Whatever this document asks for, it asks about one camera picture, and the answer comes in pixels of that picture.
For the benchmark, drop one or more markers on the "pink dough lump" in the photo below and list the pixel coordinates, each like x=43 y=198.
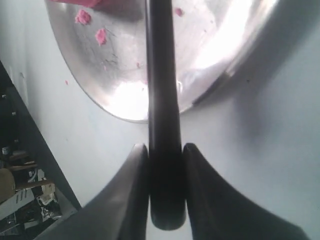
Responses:
x=85 y=3

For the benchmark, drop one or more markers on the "pink crumb beside front crumb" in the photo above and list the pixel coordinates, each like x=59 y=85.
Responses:
x=101 y=36

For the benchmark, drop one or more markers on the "black knife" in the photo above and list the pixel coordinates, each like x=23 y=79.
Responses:
x=167 y=195

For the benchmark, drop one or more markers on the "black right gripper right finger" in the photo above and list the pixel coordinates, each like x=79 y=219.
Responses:
x=217 y=211

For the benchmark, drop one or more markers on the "round metal plate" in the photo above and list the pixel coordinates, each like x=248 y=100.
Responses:
x=212 y=38

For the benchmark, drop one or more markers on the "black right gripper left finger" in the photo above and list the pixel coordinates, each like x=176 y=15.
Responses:
x=118 y=212

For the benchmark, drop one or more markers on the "pink crumb front of plate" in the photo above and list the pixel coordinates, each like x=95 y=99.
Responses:
x=83 y=17

